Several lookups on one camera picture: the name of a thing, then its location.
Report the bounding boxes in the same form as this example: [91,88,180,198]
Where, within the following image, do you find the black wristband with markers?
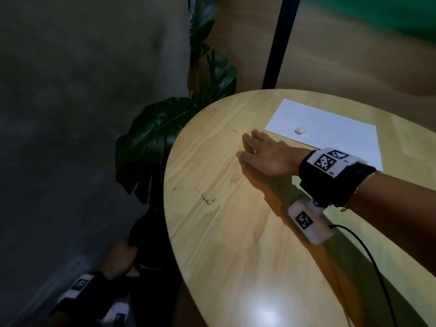
[50,270,132,322]
[298,147,377,209]

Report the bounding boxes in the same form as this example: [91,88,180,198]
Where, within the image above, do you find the person's right hand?
[236,129,312,178]

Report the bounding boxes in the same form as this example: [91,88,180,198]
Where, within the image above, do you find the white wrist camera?
[287,199,337,246]
[101,301,132,327]

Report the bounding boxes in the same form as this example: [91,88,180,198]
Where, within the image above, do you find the person's right forearm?
[347,172,436,269]

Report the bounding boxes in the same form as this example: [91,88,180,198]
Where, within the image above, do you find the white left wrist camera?
[101,301,132,327]

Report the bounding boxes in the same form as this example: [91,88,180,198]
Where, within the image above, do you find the black vertical pole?
[261,0,302,90]

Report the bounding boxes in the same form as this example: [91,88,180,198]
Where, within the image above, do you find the white paper sheet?
[265,98,384,172]

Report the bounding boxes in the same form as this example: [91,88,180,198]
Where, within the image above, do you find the wooden panel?
[204,0,436,133]

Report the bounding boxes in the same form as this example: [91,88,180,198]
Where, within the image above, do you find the thin gold bracelet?
[340,172,376,213]

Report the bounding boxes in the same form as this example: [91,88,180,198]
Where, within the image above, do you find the black left wristband with markers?
[50,270,132,322]

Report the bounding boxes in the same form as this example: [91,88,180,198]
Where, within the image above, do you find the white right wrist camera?
[287,199,337,246]

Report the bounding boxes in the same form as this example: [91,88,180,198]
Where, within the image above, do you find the dark green leafy plant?
[115,0,238,205]

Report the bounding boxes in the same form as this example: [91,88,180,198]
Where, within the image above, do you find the black right wristband with markers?
[298,147,377,209]

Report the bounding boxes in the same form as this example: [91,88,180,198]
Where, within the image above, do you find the person's left hand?
[96,239,141,282]

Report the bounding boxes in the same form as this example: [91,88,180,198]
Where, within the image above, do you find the black right camera cable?
[328,223,399,327]

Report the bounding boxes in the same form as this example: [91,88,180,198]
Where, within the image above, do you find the round wooden table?
[163,89,436,327]

